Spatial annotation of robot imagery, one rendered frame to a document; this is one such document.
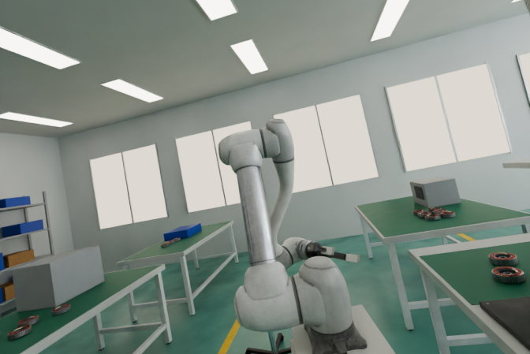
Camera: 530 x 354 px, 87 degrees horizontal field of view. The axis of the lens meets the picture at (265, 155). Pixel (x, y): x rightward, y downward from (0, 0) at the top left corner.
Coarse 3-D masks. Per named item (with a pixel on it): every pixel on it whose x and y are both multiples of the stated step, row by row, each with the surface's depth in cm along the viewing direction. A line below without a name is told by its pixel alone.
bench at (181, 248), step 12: (204, 228) 484; (216, 228) 456; (180, 240) 405; (192, 240) 384; (204, 240) 382; (144, 252) 368; (156, 252) 352; (168, 252) 337; (180, 252) 325; (192, 252) 514; (228, 252) 506; (120, 264) 340; (132, 300) 341; (168, 300) 331; (180, 300) 327; (192, 300) 328; (132, 312) 338; (192, 312) 323
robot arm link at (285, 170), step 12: (276, 168) 123; (288, 168) 121; (288, 180) 124; (288, 192) 125; (276, 204) 126; (288, 204) 126; (276, 216) 124; (276, 228) 124; (276, 240) 126; (276, 252) 124; (288, 252) 130; (288, 264) 128
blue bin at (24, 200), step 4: (24, 196) 511; (28, 196) 518; (0, 200) 481; (4, 200) 480; (8, 200) 483; (12, 200) 489; (16, 200) 496; (20, 200) 502; (24, 200) 510; (28, 200) 517; (0, 204) 481; (4, 204) 479; (8, 204) 482; (12, 204) 488; (16, 204) 494; (20, 204) 501; (24, 204) 509; (28, 204) 515
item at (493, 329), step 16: (480, 240) 176; (496, 240) 171; (512, 240) 166; (528, 240) 162; (416, 256) 172; (432, 272) 146; (448, 288) 128; (464, 304) 114; (480, 320) 102; (496, 336) 93; (512, 336) 91; (512, 352) 85; (528, 352) 83
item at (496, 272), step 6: (492, 270) 128; (498, 270) 127; (504, 270) 128; (510, 270) 126; (516, 270) 123; (498, 276) 123; (504, 276) 122; (510, 276) 120; (516, 276) 119; (522, 276) 120; (504, 282) 122; (510, 282) 120; (516, 282) 119
